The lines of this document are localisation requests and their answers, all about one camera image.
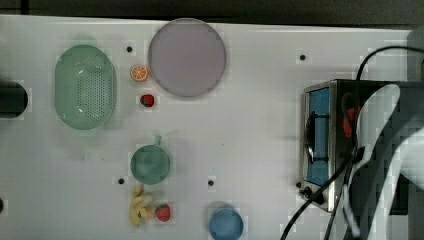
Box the red plush ketchup bottle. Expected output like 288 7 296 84
343 107 361 138

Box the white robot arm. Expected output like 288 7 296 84
343 83 423 240

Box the black steel toaster oven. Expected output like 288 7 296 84
296 78 424 216

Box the small red strawberry toy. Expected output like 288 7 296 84
140 94 155 108

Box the lilac round plate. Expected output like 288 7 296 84
148 18 226 98

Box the green mug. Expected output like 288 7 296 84
130 135 171 185

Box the orange slice toy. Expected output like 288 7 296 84
130 65 149 82

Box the large red strawberry toy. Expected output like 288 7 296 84
155 203 171 222

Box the blue cup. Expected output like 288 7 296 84
209 208 244 240

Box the yellow plush banana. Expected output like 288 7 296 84
129 184 154 227

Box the green oval colander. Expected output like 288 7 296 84
54 45 116 130

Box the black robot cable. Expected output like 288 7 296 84
279 45 424 240

